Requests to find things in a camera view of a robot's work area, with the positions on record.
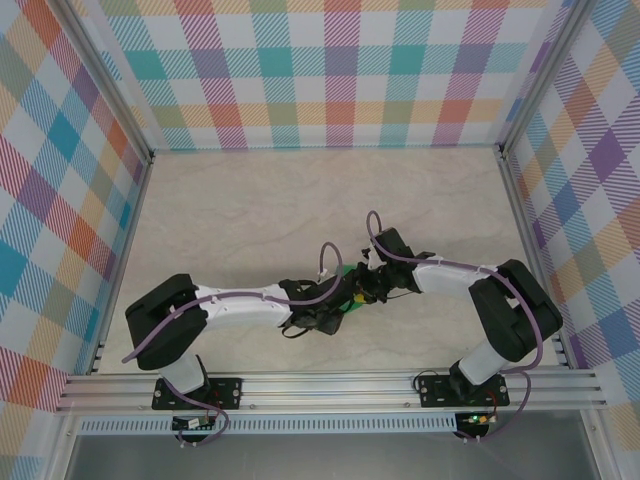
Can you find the left aluminium frame post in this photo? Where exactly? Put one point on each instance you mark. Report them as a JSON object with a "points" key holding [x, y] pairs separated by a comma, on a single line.
{"points": [[105, 80]]}

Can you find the small circuit board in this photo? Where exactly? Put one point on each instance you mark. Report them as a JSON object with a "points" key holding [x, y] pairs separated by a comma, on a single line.
{"points": [[192, 424], [477, 419]]}

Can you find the left small circuit board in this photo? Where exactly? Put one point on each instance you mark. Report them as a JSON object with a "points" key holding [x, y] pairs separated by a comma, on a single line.
{"points": [[192, 424]]}

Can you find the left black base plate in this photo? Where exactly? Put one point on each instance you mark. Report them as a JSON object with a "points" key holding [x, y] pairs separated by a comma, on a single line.
{"points": [[225, 392]]}

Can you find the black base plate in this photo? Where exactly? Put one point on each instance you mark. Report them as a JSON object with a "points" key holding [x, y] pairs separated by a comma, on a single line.
{"points": [[225, 392], [435, 392]]}

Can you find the aluminium frame post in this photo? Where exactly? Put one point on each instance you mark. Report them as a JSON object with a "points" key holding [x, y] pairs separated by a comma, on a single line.
{"points": [[105, 80], [545, 75]]}

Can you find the grey metal panel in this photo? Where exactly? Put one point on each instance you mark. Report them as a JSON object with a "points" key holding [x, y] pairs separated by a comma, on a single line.
{"points": [[325, 460]]}

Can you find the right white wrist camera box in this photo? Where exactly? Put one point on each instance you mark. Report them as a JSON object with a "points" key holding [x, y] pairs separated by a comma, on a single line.
{"points": [[371, 257]]}

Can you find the right aluminium frame post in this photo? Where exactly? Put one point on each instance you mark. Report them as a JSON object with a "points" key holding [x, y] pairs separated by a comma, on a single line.
{"points": [[545, 75]]}

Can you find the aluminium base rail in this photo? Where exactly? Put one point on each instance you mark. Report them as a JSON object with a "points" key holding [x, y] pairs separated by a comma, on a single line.
{"points": [[325, 392]]}

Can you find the green paper sheet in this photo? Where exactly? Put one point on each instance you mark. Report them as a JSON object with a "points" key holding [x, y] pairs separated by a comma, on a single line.
{"points": [[353, 311]]}

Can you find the aluminium side rail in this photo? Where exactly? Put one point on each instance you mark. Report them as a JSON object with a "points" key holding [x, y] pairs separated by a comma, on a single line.
{"points": [[532, 210], [122, 250]]}

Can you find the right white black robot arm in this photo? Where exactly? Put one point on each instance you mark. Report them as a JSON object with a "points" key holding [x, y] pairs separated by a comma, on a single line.
{"points": [[515, 320]]}

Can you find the right small circuit board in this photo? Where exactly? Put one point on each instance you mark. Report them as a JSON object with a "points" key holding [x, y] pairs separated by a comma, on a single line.
{"points": [[477, 419]]}

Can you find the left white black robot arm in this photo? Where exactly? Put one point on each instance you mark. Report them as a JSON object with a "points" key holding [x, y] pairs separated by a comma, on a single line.
{"points": [[165, 330]]}

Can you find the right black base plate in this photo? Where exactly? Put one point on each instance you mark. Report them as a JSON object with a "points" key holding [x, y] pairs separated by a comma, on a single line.
{"points": [[435, 392]]}

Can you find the right aluminium side rail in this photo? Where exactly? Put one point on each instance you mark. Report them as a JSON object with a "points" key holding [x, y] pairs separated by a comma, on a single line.
{"points": [[532, 210]]}

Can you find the left aluminium side rail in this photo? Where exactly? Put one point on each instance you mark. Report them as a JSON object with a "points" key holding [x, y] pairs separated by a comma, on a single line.
{"points": [[122, 250]]}

